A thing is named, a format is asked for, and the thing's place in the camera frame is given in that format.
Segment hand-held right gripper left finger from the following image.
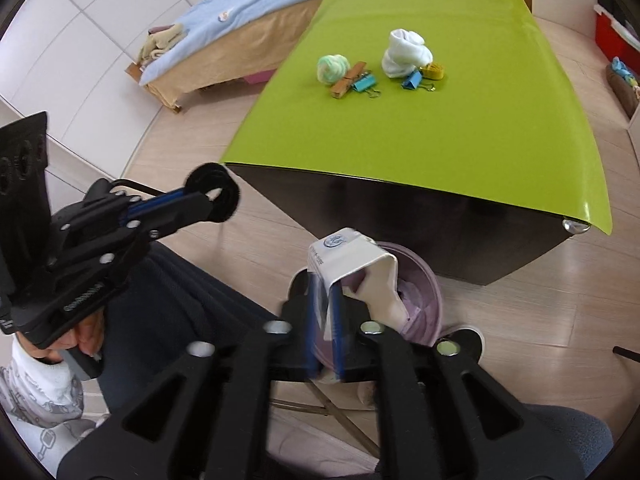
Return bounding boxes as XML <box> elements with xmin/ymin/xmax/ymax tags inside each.
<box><xmin>57</xmin><ymin>270</ymin><xmax>331</xmax><ymax>480</ymax></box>

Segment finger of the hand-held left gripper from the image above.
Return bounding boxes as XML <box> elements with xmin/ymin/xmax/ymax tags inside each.
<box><xmin>85</xmin><ymin>177</ymin><xmax>211</xmax><ymax>222</ymax></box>
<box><xmin>107</xmin><ymin>195</ymin><xmax>222</xmax><ymax>267</ymax></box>

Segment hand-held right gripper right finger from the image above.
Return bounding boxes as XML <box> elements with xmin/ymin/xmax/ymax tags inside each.
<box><xmin>330</xmin><ymin>284</ymin><xmax>586</xmax><ymax>480</ymax></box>

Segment black fuzzy tape roll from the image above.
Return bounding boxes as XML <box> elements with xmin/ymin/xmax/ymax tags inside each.
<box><xmin>185</xmin><ymin>162</ymin><xmax>241</xmax><ymax>223</ymax></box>

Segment white paper carton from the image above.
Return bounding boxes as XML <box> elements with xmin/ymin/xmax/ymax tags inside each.
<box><xmin>306</xmin><ymin>227</ymin><xmax>410</xmax><ymax>341</ymax></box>

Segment lilac waste bin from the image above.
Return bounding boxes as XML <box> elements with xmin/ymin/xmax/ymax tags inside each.
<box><xmin>312</xmin><ymin>241</ymin><xmax>445</xmax><ymax>376</ymax></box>

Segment green white yarn ball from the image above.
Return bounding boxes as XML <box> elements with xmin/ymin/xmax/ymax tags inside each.
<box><xmin>317</xmin><ymin>54</ymin><xmax>353</xmax><ymax>85</ymax></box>

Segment wooden clothespin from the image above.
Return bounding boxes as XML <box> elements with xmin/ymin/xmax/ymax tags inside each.
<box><xmin>329</xmin><ymin>61</ymin><xmax>368</xmax><ymax>98</ymax></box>

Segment teal binder clip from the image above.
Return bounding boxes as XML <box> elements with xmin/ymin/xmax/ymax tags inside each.
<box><xmin>350</xmin><ymin>72</ymin><xmax>383</xmax><ymax>98</ymax></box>

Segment blue binder clip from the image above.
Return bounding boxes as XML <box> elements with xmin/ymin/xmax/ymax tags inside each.
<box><xmin>401</xmin><ymin>71</ymin><xmax>436</xmax><ymax>93</ymax></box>

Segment white sock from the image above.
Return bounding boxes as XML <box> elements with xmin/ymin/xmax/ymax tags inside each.
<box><xmin>381</xmin><ymin>28</ymin><xmax>432</xmax><ymax>80</ymax></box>

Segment person's left forearm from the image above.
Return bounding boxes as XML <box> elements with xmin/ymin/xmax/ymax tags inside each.
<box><xmin>0</xmin><ymin>337</ymin><xmax>111</xmax><ymax>466</ymax></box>

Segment person's left hand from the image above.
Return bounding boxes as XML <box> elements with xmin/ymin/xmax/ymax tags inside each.
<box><xmin>52</xmin><ymin>305</ymin><xmax>108</xmax><ymax>366</ymax></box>

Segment person's right shoe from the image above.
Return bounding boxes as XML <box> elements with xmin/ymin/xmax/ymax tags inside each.
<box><xmin>442</xmin><ymin>326</ymin><xmax>486</xmax><ymax>363</ymax></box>

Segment folded beige towels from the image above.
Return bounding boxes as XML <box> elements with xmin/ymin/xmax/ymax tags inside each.
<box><xmin>137</xmin><ymin>24</ymin><xmax>186</xmax><ymax>66</ymax></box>

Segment beige bed skirt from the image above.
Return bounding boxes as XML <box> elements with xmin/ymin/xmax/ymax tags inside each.
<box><xmin>145</xmin><ymin>0</ymin><xmax>326</xmax><ymax>111</ymax></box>

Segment white built-in wardrobe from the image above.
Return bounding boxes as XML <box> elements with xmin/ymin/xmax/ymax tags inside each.
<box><xmin>0</xmin><ymin>0</ymin><xmax>206</xmax><ymax>161</ymax></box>

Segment green topped dark table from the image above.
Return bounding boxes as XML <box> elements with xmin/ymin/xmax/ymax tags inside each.
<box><xmin>220</xmin><ymin>0</ymin><xmax>613</xmax><ymax>286</ymax></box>

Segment brown basket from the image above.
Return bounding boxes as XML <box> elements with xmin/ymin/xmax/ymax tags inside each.
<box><xmin>605</xmin><ymin>57</ymin><xmax>640</xmax><ymax>120</ymax></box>

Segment pastel cloth pile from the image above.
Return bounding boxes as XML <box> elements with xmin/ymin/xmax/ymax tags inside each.
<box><xmin>611</xmin><ymin>57</ymin><xmax>638</xmax><ymax>86</ymax></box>

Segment red storage box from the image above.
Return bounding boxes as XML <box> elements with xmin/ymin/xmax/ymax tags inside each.
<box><xmin>594</xmin><ymin>4</ymin><xmax>640</xmax><ymax>61</ymax></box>

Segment beige stool frame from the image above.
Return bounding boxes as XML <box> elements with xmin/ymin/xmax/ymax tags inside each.
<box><xmin>270</xmin><ymin>382</ymin><xmax>381</xmax><ymax>458</ymax></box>

